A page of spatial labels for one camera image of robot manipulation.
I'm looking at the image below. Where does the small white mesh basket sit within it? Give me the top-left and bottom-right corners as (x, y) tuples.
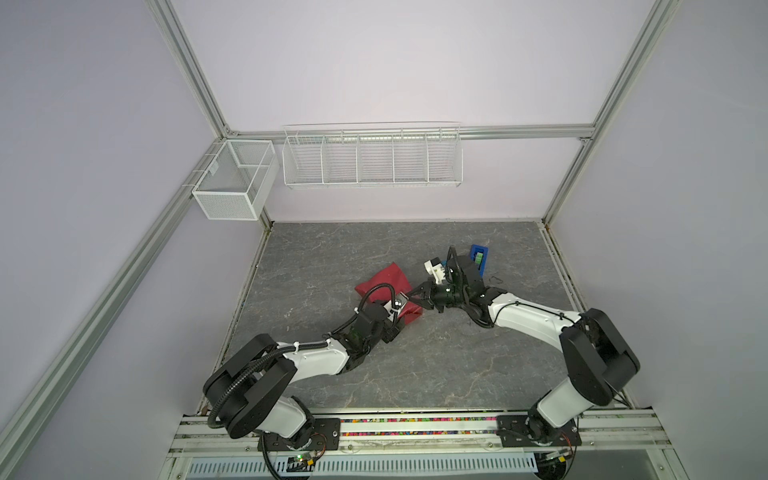
(192, 139), (279, 221)

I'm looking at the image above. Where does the white slotted cable duct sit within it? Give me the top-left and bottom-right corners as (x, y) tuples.
(186, 452), (538, 479)

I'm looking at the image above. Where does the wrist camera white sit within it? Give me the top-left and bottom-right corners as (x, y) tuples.
(424, 257), (451, 285)
(385, 293), (408, 325)

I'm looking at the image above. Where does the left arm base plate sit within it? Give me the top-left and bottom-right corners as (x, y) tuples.
(264, 417), (341, 452)

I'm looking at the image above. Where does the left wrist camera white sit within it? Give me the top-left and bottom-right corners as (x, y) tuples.
(385, 293), (408, 325)

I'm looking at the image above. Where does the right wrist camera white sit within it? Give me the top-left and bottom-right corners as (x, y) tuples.
(424, 257), (451, 285)

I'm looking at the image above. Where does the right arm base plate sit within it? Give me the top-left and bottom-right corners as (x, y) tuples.
(496, 414), (582, 448)

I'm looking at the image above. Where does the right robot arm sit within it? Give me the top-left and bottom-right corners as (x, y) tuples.
(405, 247), (641, 446)

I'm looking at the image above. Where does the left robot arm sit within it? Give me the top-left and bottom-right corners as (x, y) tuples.
(203, 283), (407, 449)

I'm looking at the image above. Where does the aluminium front rail frame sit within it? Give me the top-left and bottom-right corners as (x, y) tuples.
(159, 409), (688, 479)

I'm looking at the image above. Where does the blue tape dispenser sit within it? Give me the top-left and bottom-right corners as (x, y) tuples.
(470, 244), (489, 276)

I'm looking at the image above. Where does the long white wire basket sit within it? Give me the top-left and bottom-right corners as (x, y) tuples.
(282, 122), (464, 188)

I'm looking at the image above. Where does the dark red wrapping paper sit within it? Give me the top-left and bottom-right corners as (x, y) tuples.
(353, 262), (425, 326)

